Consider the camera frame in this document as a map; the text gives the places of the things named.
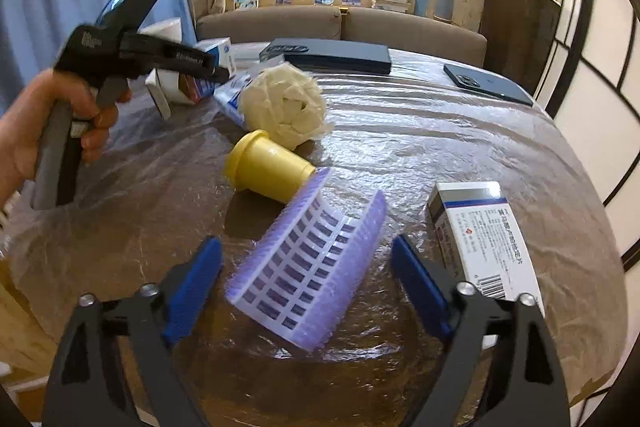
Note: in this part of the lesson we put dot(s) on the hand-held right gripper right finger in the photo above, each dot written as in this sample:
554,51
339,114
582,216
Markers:
420,292

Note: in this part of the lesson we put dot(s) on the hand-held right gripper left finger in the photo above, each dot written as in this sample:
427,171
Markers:
195,292

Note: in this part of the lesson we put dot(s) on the purple hair roller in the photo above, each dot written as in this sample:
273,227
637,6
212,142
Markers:
310,267

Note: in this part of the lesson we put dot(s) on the person's left hand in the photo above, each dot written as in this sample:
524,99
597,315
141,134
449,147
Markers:
25,122

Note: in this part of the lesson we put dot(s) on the blue white medicine box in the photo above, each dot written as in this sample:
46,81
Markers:
217,52

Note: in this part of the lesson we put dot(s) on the blue white packet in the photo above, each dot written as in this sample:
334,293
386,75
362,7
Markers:
231,99

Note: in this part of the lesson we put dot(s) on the white grey-striped medicine box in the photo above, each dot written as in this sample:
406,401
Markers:
480,237

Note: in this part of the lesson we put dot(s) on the brown sofa back cushion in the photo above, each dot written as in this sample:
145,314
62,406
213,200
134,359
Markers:
270,23
415,32

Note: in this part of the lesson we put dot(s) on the crumpled beige paper ball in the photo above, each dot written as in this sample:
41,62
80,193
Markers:
282,102

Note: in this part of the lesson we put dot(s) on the yellow plastic cup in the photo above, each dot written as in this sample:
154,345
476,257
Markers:
270,167

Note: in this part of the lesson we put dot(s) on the black cased smartphone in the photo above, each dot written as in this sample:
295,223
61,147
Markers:
330,54

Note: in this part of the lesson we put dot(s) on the blue smartphone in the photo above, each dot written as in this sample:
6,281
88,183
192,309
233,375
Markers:
485,82

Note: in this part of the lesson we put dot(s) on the brown sofa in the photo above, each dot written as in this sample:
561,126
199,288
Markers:
425,32

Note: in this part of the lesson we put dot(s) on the blue cylindrical container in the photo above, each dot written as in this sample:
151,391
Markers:
421,7

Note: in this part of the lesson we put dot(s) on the white black-framed sliding screen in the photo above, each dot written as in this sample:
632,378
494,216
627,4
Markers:
590,107

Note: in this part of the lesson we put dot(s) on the grey cylindrical speaker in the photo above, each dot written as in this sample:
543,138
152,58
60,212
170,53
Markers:
444,5

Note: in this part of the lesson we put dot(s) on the dark wooden cabinet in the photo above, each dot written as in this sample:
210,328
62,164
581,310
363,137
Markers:
515,32

